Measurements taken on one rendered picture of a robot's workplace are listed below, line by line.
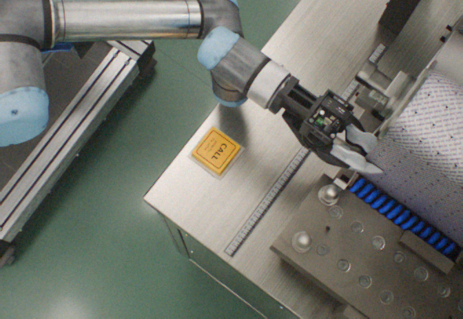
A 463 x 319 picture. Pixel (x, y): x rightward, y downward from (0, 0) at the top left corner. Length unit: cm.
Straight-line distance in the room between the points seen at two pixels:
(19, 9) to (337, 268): 68
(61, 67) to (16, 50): 108
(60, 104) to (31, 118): 106
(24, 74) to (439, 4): 88
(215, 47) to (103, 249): 124
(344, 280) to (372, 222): 11
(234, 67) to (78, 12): 28
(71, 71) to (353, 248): 125
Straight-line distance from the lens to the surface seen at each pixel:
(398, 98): 99
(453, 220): 115
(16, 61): 109
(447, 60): 109
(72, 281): 223
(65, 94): 214
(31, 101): 108
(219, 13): 124
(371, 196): 119
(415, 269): 121
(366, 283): 119
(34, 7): 115
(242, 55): 110
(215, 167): 129
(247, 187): 131
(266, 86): 109
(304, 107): 109
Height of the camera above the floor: 218
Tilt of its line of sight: 75 degrees down
